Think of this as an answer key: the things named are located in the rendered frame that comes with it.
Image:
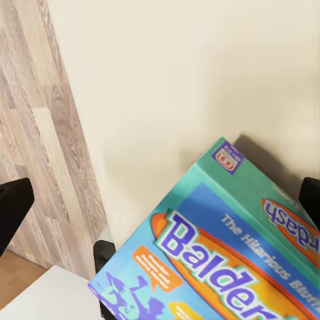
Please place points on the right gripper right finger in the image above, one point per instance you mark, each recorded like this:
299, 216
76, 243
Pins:
309, 198

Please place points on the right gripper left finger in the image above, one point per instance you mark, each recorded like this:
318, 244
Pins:
16, 199

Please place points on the sliding door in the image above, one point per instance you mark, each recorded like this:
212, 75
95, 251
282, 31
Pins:
16, 274

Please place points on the bed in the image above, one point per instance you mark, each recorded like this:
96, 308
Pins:
157, 82

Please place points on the board game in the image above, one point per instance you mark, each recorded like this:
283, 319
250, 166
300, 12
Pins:
225, 243

